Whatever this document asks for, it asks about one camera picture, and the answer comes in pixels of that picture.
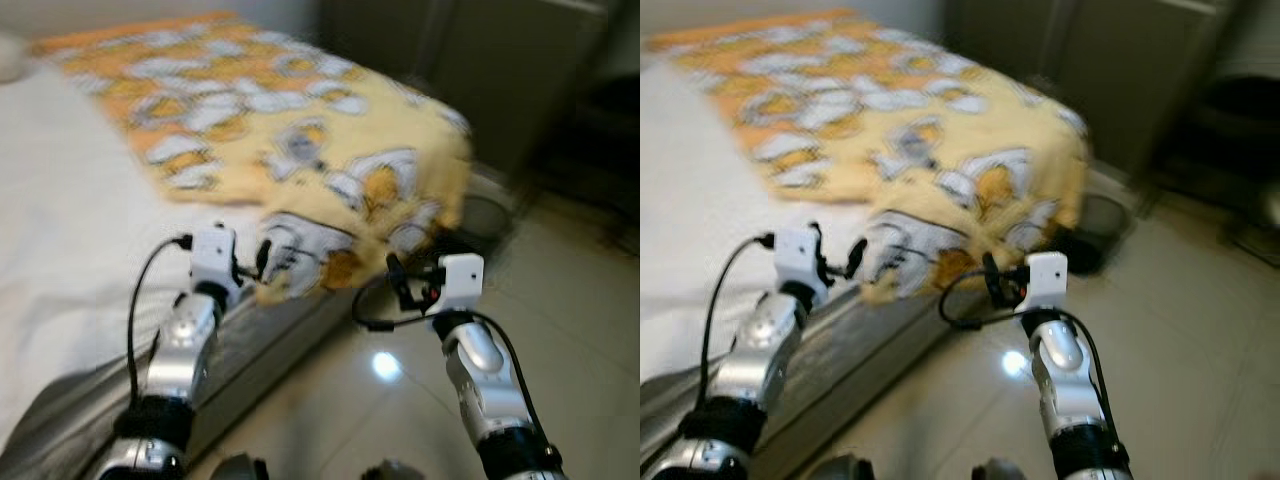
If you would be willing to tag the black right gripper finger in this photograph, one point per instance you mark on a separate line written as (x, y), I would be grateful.
(993, 275)
(398, 280)

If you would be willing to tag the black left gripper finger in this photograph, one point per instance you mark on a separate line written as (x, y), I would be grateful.
(858, 256)
(265, 258)
(236, 240)
(818, 240)

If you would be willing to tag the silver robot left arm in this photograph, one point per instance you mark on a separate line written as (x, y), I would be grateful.
(765, 340)
(185, 340)

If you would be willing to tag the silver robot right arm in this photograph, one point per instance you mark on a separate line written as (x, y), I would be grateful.
(480, 360)
(1065, 360)

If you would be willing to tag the grey mattress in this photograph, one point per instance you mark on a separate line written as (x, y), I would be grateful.
(270, 330)
(870, 335)

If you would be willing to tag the yellow cartoon egg blanket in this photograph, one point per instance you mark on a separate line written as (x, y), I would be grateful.
(250, 120)
(880, 120)

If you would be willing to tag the white quilted bed sheet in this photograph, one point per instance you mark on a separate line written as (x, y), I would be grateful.
(690, 220)
(70, 220)

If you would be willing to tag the grey robot right leg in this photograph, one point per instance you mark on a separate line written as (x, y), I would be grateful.
(395, 472)
(1005, 472)

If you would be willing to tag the grey robot leg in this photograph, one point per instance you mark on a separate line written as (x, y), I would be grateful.
(395, 472)
(243, 470)
(1005, 472)
(848, 470)

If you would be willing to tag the grey robot left leg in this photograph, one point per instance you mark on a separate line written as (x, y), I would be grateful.
(243, 470)
(848, 470)

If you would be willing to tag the grey wardrobe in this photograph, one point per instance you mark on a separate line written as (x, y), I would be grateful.
(480, 70)
(1100, 70)

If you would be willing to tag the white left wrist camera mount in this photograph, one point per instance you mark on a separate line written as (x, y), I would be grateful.
(212, 255)
(795, 255)

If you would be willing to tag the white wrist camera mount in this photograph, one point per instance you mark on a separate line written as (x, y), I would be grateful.
(795, 255)
(1047, 278)
(212, 255)
(462, 280)

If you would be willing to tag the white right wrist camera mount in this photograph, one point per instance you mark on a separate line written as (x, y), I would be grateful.
(462, 280)
(1047, 278)

